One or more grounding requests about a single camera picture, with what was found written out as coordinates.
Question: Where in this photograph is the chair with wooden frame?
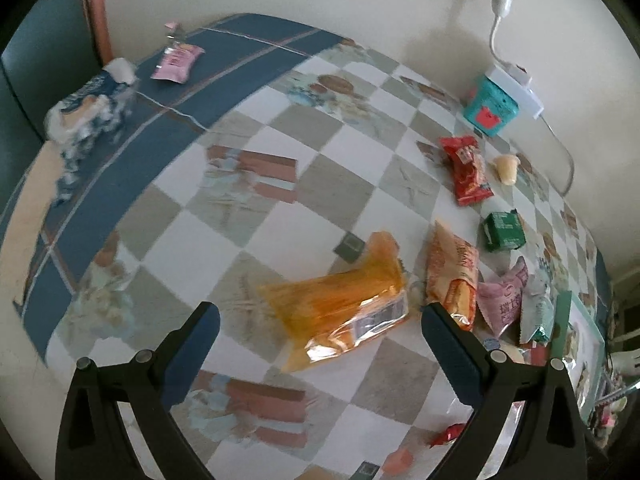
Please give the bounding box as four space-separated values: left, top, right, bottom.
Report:
0 0 115 147

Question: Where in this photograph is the large orange snack bag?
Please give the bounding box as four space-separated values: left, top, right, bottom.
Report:
257 231 411 373

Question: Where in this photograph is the small dark green packet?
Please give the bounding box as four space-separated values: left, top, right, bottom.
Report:
481 209 528 252

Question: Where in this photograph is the green and white snack packet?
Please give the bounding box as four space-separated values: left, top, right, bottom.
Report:
519 274 557 347

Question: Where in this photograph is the pale pink snack packet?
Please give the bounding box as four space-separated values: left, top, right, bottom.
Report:
151 43 207 83

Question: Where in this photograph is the white power cable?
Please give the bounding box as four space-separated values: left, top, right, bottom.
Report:
541 114 575 197

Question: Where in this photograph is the white power strip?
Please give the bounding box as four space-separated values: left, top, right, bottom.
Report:
486 62 546 121

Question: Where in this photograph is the yellow jelly cup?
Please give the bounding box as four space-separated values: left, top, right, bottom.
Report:
494 154 522 185

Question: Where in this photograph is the teal box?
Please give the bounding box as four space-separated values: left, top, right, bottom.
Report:
461 74 522 137

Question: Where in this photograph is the orange striped snack packet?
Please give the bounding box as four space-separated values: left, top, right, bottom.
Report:
425 219 481 333

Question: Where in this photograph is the white tray with teal rim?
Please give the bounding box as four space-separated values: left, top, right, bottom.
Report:
549 290 607 413

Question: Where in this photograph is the blue and white tissue pack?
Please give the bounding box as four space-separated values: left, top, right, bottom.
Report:
44 57 140 162

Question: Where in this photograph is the red snack packet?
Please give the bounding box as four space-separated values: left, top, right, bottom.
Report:
439 135 494 207

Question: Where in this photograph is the pink cake roll packet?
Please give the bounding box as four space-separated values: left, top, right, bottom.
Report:
476 256 530 338

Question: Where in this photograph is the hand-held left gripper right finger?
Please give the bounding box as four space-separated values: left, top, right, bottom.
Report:
421 302 589 480

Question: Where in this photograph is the red candy wrapper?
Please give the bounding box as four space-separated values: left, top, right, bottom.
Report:
428 422 467 449

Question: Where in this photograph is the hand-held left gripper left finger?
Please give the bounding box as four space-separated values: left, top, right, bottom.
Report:
55 301 221 480

